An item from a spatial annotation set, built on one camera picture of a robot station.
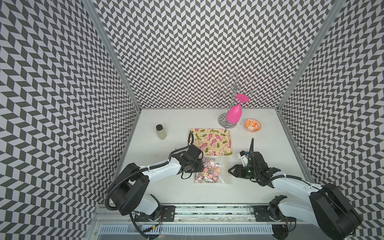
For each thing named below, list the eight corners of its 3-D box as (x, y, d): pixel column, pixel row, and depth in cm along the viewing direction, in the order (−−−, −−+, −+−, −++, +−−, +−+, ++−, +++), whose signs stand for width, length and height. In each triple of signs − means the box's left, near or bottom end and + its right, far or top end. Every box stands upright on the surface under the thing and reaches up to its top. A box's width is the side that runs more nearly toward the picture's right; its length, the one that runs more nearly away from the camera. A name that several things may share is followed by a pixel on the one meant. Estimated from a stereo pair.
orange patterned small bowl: (245, 132, 106) (247, 128, 102) (243, 122, 112) (244, 118, 108) (260, 132, 106) (262, 128, 102) (257, 122, 112) (259, 118, 108)
